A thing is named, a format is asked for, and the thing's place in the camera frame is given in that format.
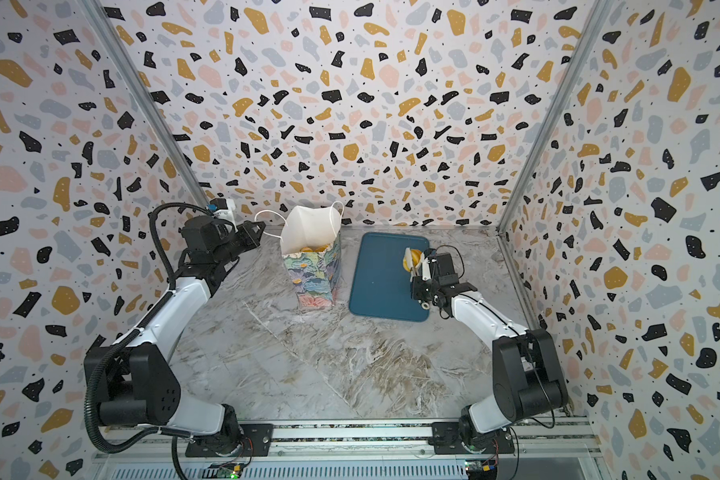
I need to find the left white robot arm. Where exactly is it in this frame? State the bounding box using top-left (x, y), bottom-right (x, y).
top-left (83, 215), bottom-right (265, 455)

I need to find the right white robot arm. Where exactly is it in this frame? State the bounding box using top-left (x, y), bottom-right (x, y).
top-left (403, 248), bottom-right (569, 449)

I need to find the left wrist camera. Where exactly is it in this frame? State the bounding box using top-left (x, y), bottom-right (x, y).
top-left (209, 198), bottom-right (236, 224)

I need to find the black corrugated cable conduit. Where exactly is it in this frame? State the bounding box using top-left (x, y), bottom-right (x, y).
top-left (83, 202), bottom-right (214, 455)

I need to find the shell shaped striped bun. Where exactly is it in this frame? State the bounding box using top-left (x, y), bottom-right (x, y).
top-left (403, 247), bottom-right (426, 276)

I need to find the teal plastic tray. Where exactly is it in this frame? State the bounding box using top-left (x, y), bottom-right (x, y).
top-left (349, 233), bottom-right (429, 322)

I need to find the white floral paper bag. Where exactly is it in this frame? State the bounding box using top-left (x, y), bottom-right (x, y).
top-left (254, 201), bottom-right (345, 309)

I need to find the aluminium corner post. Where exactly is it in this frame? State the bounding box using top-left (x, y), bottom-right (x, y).
top-left (78, 1), bottom-right (208, 205)
top-left (497, 0), bottom-right (614, 236)

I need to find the round striped bun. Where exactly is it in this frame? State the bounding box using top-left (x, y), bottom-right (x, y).
top-left (299, 242), bottom-right (333, 253)

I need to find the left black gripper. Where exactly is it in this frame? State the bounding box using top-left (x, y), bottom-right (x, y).
top-left (213, 220), bottom-right (264, 268)

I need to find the right aluminium corner post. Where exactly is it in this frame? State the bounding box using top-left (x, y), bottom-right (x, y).
top-left (497, 0), bottom-right (614, 236)

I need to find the left aluminium corner post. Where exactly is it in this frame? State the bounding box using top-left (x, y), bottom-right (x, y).
top-left (78, 1), bottom-right (208, 205)

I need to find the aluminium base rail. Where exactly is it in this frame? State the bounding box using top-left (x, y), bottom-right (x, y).
top-left (92, 416), bottom-right (607, 480)

